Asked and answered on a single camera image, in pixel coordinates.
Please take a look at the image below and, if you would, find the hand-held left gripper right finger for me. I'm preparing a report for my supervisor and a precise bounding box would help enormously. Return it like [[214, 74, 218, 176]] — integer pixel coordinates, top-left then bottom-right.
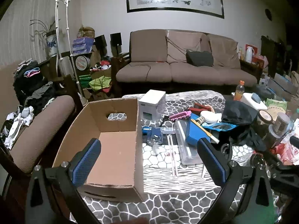
[[197, 138, 275, 224]]

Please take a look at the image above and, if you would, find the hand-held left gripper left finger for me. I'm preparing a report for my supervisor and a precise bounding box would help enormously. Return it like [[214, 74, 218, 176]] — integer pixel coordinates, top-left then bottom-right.
[[25, 138, 102, 224]]

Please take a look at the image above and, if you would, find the cardboard box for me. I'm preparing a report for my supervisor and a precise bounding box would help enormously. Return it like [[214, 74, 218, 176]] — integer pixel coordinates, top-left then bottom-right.
[[52, 98, 145, 203]]

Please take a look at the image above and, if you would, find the blue box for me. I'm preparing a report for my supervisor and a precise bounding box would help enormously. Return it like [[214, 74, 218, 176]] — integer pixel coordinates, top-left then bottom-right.
[[186, 114, 218, 146]]

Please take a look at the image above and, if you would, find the white rectangular container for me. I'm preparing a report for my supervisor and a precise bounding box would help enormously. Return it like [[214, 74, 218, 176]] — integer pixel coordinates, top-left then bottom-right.
[[240, 93, 268, 112]]

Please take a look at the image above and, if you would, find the red white snack bag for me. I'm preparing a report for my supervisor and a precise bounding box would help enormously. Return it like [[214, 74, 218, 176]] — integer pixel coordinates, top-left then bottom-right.
[[272, 119, 299, 167]]

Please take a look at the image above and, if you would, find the grey lid glass jar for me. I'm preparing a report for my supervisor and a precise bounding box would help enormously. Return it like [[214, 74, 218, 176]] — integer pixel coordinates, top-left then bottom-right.
[[266, 113, 291, 145]]

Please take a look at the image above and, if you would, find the clear plastic box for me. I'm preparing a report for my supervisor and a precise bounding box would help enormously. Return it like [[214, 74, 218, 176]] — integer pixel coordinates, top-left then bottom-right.
[[175, 121, 206, 165]]

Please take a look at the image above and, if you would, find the brown lid jar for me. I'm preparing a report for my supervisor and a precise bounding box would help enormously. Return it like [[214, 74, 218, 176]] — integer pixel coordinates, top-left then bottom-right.
[[258, 109, 273, 127]]

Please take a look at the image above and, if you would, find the blue foil packet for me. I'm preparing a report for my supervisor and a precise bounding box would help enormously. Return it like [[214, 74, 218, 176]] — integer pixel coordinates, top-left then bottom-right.
[[202, 122, 237, 132]]

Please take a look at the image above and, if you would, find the green packet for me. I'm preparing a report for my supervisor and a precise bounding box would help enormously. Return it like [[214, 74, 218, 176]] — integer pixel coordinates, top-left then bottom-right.
[[266, 98, 288, 108]]

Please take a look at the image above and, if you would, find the white round lid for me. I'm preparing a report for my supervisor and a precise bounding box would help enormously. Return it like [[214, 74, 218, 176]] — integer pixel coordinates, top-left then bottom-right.
[[200, 111, 222, 124]]

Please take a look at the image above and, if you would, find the brown armchair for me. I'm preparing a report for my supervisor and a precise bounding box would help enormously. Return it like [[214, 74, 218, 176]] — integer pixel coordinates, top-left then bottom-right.
[[0, 61, 77, 175]]

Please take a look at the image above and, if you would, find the black cloth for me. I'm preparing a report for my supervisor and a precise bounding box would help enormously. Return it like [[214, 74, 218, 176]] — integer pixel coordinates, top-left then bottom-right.
[[220, 100, 268, 151]]

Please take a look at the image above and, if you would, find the pink comb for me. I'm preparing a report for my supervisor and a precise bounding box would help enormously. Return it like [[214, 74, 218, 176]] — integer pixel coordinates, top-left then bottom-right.
[[169, 111, 192, 122]]

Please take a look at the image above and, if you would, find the red flat item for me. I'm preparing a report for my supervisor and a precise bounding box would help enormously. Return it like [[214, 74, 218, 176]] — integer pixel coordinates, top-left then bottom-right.
[[188, 103, 212, 113]]

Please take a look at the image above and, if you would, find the small blue packet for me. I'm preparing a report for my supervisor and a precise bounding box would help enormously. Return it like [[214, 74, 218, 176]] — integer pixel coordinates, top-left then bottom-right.
[[142, 126, 163, 143]]

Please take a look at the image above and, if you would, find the orange drink bottle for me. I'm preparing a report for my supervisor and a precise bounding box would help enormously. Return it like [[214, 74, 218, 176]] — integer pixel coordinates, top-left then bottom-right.
[[234, 80, 245, 101]]

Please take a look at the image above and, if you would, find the green bag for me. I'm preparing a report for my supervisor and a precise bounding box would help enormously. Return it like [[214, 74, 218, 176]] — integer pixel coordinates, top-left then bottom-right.
[[88, 76, 113, 92]]

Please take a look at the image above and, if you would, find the small white carton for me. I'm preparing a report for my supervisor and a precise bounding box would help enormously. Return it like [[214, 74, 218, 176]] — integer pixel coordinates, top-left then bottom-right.
[[138, 90, 166, 122]]

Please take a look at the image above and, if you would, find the pile of clothes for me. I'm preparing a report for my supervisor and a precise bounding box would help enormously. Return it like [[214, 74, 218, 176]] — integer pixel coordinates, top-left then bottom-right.
[[0, 59, 56, 150]]

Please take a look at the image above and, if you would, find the brown sofa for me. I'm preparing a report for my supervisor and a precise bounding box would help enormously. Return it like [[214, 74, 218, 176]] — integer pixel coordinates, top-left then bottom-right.
[[116, 29, 258, 88]]

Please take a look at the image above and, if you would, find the white thermos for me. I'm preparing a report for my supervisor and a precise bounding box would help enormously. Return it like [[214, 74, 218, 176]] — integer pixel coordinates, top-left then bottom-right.
[[245, 46, 254, 63]]

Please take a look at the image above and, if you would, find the round tin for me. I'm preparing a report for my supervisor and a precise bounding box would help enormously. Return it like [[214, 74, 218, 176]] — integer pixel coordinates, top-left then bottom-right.
[[75, 55, 92, 71]]

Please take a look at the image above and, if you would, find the dark cushion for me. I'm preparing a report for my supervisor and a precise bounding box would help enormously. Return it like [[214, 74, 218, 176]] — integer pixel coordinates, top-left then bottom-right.
[[186, 49, 214, 67]]

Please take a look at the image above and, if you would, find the stack of blue tissue packs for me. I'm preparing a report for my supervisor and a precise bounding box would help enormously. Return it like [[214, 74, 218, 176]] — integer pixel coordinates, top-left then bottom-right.
[[73, 37, 94, 54]]

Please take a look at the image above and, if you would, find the white garment steamer stand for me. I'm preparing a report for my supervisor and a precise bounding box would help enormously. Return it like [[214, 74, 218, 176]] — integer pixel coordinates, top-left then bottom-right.
[[53, 0, 90, 108]]

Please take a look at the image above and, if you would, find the potted plant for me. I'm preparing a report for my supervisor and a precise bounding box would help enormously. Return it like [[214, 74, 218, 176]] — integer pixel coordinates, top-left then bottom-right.
[[30, 19, 61, 58]]

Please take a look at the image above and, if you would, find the black speaker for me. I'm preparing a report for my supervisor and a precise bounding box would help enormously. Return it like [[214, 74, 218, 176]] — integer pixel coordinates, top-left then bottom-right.
[[110, 33, 122, 47]]

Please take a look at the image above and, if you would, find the wooden handled brush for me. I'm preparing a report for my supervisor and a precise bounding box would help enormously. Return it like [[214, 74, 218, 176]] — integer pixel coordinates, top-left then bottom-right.
[[191, 119, 220, 144]]

